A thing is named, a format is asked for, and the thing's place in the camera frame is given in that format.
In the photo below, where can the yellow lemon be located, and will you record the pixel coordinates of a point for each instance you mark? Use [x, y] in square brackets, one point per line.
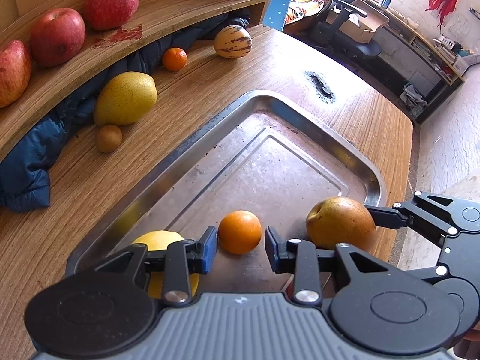
[158, 240]

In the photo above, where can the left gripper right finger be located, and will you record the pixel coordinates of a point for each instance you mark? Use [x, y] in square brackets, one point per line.
[306, 262]

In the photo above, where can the red apple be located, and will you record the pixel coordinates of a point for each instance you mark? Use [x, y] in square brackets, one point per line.
[57, 36]
[102, 15]
[16, 70]

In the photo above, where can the small orange tangerine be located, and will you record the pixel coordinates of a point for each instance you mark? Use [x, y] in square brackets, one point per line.
[239, 232]

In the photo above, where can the small tangerine behind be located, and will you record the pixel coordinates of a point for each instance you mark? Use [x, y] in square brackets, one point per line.
[174, 59]

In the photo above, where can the cardboard box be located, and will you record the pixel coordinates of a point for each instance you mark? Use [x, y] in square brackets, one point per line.
[362, 29]

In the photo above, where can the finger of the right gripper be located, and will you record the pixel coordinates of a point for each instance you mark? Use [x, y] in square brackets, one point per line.
[386, 217]

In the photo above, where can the small brown round fruit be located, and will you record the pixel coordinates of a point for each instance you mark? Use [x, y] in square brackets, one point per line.
[108, 138]

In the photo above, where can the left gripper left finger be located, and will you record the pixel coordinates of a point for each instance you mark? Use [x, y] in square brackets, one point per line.
[184, 259]

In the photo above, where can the wooden shelf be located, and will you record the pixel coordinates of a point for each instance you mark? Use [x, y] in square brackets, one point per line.
[152, 20]

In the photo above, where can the metal tray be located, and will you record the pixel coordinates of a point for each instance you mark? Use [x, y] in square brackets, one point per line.
[262, 154]

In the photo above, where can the striped pepino melon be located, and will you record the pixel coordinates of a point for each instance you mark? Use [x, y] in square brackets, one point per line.
[232, 42]

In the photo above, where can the large yellow pear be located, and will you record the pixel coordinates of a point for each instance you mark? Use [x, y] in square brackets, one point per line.
[125, 99]

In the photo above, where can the dark blue jacket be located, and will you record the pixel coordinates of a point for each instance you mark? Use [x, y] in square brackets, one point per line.
[25, 181]

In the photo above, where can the black office chair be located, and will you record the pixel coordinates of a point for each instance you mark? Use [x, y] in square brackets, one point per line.
[326, 34]

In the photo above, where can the long side desk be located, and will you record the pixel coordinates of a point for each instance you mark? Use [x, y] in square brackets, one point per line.
[418, 61]

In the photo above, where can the brown russet pear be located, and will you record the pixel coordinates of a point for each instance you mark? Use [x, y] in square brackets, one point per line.
[341, 220]

